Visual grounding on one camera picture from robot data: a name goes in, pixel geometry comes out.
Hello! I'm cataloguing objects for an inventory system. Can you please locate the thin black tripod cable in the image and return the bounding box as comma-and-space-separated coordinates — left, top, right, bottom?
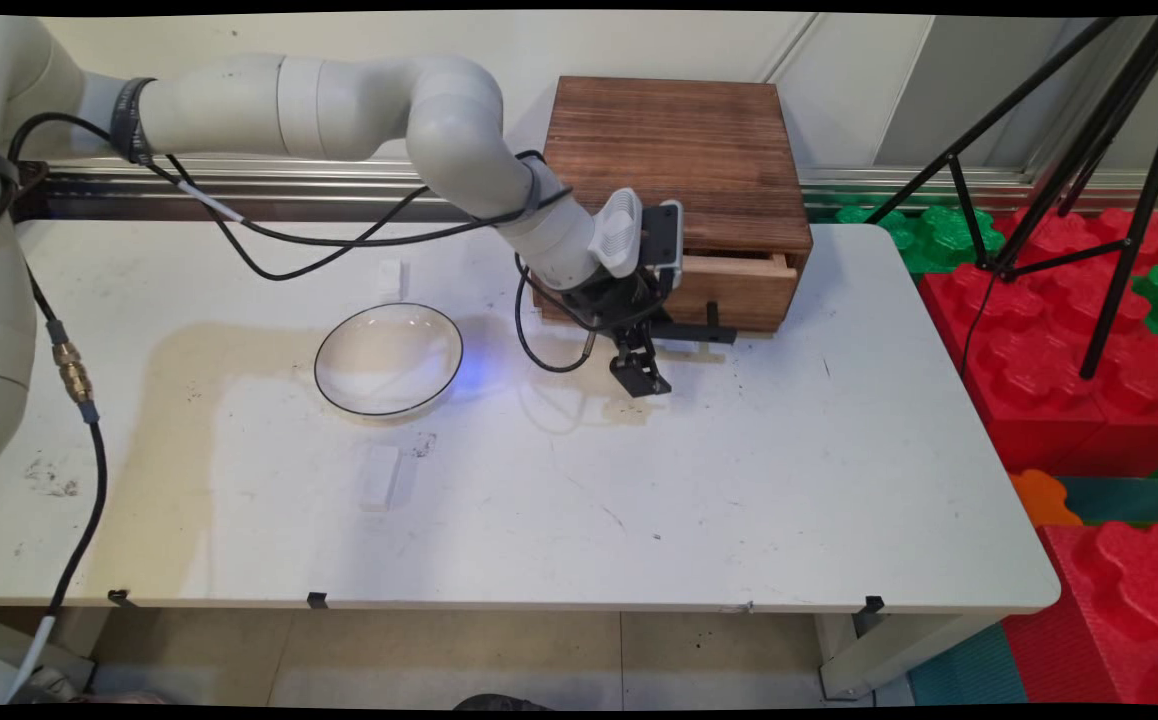
959, 268, 1000, 381

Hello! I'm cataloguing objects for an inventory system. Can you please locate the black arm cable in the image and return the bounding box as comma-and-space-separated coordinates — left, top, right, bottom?
4, 112, 600, 374

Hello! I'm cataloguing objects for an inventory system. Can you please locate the orange foam building block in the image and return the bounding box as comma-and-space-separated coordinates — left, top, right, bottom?
1009, 470, 1082, 528

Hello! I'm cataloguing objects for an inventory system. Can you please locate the white ceramic cutlery rest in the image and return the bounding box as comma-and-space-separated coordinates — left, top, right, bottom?
356, 445, 406, 512

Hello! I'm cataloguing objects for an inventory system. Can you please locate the aluminium wall rail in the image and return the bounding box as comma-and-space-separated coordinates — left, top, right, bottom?
14, 155, 1158, 223

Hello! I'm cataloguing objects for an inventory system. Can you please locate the white plate with black rim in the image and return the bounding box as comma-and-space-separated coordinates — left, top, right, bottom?
314, 302, 465, 418

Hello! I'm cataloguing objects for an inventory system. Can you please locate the red foam building block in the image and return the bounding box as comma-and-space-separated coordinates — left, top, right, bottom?
1002, 520, 1158, 707
917, 208, 1158, 477

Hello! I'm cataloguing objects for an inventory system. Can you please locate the black tripod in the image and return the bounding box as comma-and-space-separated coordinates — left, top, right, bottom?
864, 14, 1158, 381

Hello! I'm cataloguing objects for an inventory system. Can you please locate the white table leg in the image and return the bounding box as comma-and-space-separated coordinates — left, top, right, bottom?
816, 612, 1002, 700

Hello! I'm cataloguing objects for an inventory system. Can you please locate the black cable with brass connector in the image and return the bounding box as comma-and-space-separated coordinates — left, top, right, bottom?
4, 265, 108, 703

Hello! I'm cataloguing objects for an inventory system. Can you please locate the dark wooden cabinet box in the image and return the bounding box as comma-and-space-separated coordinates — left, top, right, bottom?
531, 76, 815, 336

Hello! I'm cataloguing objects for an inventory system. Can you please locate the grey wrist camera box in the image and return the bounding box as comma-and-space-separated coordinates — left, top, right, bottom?
639, 200, 686, 293

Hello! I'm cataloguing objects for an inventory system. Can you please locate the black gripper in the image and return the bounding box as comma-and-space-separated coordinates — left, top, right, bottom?
564, 268, 686, 400

